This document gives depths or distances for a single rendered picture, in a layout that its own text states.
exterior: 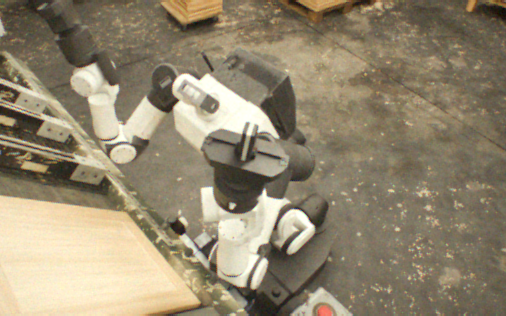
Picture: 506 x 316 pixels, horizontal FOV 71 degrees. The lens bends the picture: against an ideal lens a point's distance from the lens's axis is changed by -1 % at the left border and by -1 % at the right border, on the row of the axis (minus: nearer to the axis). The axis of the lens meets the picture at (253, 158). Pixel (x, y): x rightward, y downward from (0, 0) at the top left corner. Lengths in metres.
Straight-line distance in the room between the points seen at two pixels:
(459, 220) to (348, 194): 0.71
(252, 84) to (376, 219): 1.67
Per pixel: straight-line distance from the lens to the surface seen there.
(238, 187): 0.55
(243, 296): 1.30
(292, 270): 1.98
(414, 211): 2.59
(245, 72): 1.00
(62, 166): 1.37
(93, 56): 1.03
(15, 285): 0.87
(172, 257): 1.20
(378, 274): 2.27
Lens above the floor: 1.95
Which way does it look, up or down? 47 degrees down
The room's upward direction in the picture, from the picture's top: straight up
